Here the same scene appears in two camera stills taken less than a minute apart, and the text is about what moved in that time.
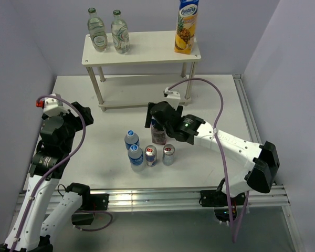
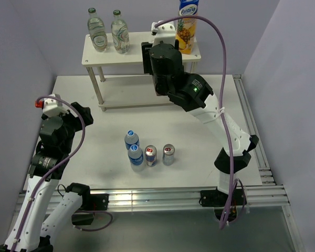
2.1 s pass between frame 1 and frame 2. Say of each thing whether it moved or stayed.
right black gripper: moved
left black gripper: stayed
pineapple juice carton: stayed
